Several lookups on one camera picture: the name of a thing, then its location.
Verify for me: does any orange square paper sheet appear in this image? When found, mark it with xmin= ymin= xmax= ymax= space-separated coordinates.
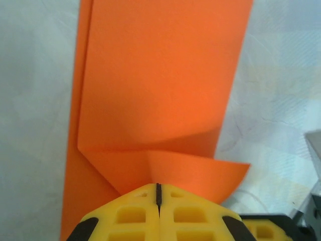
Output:
xmin=59 ymin=0 xmax=254 ymax=241

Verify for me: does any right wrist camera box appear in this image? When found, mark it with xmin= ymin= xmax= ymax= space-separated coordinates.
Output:
xmin=303 ymin=130 xmax=321 ymax=194

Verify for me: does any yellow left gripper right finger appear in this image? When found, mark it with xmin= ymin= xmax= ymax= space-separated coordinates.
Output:
xmin=157 ymin=183 xmax=256 ymax=241

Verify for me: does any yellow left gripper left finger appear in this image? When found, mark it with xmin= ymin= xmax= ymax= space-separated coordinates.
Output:
xmin=65 ymin=183 xmax=161 ymax=241

